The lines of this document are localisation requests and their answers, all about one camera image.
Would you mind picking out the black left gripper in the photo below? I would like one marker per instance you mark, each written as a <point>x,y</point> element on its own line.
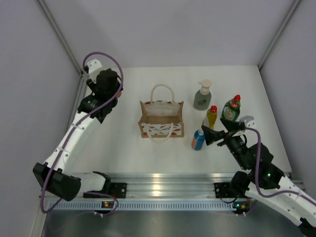
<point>91,83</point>

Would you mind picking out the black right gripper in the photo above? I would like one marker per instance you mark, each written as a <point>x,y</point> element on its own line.
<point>212,136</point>

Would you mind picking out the yellow dish soap bottle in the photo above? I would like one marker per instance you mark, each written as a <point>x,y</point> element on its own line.
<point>211,117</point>

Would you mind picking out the large green dish soap bottle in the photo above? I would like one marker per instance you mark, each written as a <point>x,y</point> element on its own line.
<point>231,109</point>

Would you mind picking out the blue orange pump bottle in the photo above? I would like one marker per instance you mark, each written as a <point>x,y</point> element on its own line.
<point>198,140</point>

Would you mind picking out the grey-green pump soap bottle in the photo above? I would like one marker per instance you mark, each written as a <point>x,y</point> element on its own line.
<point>203,95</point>

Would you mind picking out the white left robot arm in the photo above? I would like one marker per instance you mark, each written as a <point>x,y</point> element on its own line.
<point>51,175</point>

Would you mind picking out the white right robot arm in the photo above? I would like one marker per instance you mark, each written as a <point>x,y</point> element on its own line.
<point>259,178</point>

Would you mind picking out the burlap watermelon canvas bag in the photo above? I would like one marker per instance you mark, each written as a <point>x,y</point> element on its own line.
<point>161,119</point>

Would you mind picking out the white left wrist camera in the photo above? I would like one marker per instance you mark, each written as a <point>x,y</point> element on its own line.
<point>94,68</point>

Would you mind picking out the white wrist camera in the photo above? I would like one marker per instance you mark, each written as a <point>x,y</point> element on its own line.
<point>94,68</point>
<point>248,121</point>

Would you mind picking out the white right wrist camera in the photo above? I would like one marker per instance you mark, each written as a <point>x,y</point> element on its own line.
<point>248,121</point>

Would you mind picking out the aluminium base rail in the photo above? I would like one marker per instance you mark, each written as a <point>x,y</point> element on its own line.
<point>162,186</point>

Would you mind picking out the white slotted cable duct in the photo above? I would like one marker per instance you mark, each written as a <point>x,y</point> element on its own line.
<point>156,205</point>

